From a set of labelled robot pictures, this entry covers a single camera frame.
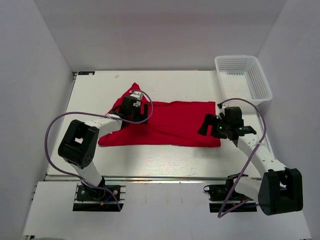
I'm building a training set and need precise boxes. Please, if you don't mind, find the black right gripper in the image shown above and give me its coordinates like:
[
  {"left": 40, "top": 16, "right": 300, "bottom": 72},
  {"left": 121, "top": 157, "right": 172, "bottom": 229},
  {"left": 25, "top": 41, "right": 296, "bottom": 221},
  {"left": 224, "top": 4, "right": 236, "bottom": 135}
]
[{"left": 198, "top": 113, "right": 231, "bottom": 139}]

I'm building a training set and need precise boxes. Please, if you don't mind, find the red t shirt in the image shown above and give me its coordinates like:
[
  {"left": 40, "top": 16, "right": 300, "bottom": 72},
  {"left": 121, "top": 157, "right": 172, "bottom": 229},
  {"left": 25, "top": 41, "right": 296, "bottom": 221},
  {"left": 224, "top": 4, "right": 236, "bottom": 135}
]
[{"left": 97, "top": 82, "right": 221, "bottom": 149}]

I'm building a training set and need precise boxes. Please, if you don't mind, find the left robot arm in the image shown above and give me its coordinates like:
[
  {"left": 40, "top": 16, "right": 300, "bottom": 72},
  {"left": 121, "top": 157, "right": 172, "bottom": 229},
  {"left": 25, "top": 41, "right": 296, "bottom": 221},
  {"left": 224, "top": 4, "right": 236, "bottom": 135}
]
[{"left": 58, "top": 91, "right": 149, "bottom": 200}]

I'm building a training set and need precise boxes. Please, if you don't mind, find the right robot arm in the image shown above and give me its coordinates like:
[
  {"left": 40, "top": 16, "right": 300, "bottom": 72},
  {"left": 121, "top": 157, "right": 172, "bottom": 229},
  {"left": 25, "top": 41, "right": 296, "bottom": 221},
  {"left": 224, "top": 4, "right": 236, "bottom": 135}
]
[{"left": 198, "top": 104, "right": 303, "bottom": 216}]

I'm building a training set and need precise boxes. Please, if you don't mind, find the white plastic mesh basket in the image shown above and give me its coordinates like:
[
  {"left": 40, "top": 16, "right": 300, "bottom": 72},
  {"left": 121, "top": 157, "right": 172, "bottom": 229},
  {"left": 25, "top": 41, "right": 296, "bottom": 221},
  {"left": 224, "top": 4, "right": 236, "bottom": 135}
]
[{"left": 214, "top": 55, "right": 273, "bottom": 106}]

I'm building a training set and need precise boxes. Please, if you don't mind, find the small label sticker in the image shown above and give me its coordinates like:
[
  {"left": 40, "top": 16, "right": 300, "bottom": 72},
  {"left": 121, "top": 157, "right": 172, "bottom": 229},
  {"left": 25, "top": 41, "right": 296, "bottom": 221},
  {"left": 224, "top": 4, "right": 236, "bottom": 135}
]
[{"left": 77, "top": 71, "right": 95, "bottom": 76}]

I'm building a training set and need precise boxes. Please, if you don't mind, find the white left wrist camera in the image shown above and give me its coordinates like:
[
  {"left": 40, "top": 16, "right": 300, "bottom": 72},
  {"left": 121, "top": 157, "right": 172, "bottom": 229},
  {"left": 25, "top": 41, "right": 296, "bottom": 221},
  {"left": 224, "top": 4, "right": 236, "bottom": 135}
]
[{"left": 130, "top": 90, "right": 144, "bottom": 101}]

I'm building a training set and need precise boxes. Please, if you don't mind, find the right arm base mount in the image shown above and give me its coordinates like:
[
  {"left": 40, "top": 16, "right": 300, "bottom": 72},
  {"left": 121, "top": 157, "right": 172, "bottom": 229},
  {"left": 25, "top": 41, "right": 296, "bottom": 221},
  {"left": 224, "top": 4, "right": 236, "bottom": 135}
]
[{"left": 203, "top": 174, "right": 258, "bottom": 213}]

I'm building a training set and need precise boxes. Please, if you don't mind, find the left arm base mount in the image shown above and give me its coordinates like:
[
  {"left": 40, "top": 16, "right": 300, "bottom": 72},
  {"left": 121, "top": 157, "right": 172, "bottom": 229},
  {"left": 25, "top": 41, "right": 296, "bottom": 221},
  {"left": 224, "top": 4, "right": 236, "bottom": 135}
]
[{"left": 72, "top": 183, "right": 126, "bottom": 212}]

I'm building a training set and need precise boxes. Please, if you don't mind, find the aluminium table edge rail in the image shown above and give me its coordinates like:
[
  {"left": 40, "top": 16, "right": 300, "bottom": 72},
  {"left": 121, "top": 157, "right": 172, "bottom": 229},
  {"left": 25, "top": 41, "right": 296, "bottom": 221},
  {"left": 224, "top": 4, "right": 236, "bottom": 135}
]
[{"left": 43, "top": 174, "right": 260, "bottom": 185}]

